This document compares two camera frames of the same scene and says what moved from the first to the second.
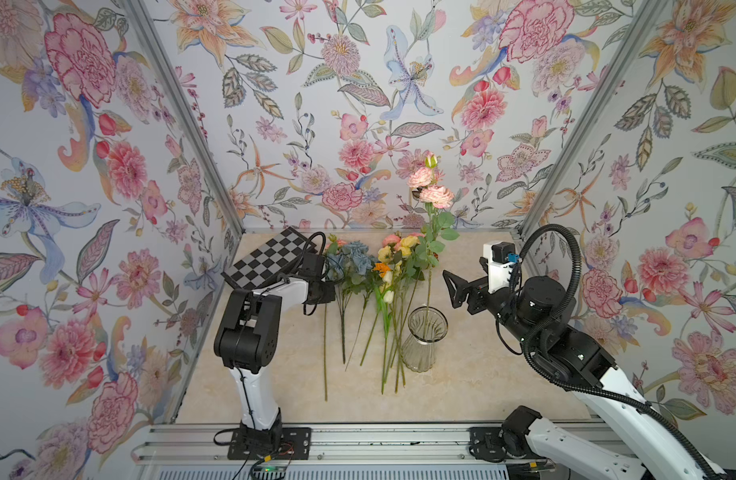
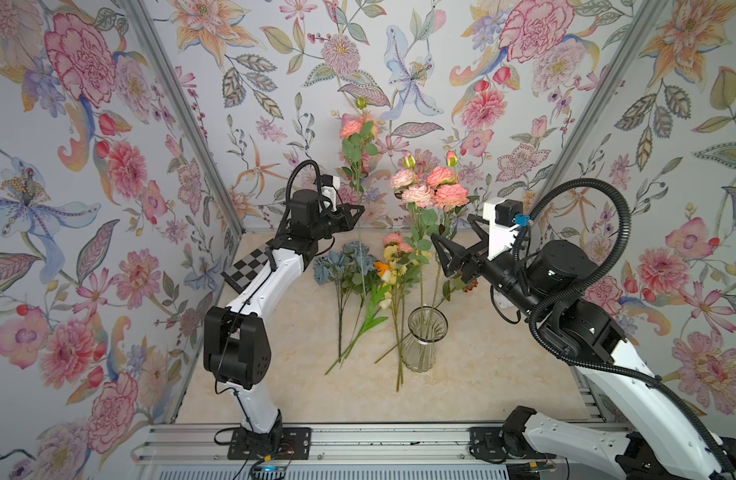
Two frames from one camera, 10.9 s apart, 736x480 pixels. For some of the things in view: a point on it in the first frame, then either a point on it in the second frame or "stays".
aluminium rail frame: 337,452 stays
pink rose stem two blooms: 431,187 → 417,196
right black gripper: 482,294 → 485,266
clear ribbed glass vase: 426,325 stays
